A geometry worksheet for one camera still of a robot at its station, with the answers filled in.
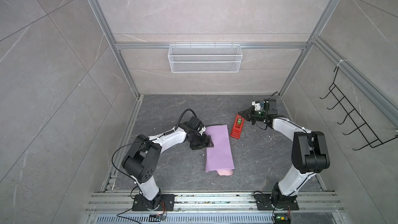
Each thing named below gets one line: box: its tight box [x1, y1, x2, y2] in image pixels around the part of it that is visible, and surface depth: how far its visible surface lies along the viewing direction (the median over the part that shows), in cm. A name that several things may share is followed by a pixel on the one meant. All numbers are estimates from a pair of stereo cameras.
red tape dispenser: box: [230, 113, 245, 139], surface depth 97 cm
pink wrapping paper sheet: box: [204, 124, 235, 176], surface depth 85 cm
